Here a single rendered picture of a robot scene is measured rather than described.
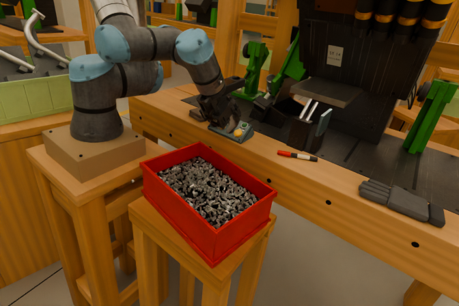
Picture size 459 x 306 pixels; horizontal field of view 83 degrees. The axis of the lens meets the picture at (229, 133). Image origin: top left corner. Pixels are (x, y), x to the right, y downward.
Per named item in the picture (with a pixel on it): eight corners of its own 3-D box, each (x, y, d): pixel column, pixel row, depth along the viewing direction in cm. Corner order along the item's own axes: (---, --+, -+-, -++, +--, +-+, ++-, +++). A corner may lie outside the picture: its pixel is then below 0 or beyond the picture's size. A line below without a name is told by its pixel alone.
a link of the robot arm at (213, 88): (203, 61, 68) (228, 67, 64) (209, 73, 72) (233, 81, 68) (186, 80, 65) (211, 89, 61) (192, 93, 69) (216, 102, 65)
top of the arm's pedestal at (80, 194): (78, 207, 68) (75, 196, 67) (27, 159, 84) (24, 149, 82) (170, 160, 92) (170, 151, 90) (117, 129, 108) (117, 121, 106)
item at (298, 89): (342, 113, 70) (345, 102, 69) (288, 95, 78) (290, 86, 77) (370, 86, 99) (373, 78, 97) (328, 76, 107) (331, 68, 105)
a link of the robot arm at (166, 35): (136, 20, 62) (162, 33, 56) (176, 23, 70) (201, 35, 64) (136, 53, 66) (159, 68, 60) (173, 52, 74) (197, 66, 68)
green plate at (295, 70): (291, 94, 96) (319, 39, 84) (273, 83, 99) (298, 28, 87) (303, 88, 105) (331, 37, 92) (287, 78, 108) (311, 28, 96)
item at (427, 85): (421, 104, 90) (432, 84, 87) (412, 102, 92) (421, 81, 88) (423, 100, 96) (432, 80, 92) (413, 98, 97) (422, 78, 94)
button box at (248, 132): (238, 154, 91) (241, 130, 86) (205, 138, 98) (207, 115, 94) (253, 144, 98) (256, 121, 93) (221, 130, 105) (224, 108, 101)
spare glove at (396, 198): (439, 207, 70) (444, 201, 69) (442, 232, 62) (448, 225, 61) (360, 177, 79) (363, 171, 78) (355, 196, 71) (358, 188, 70)
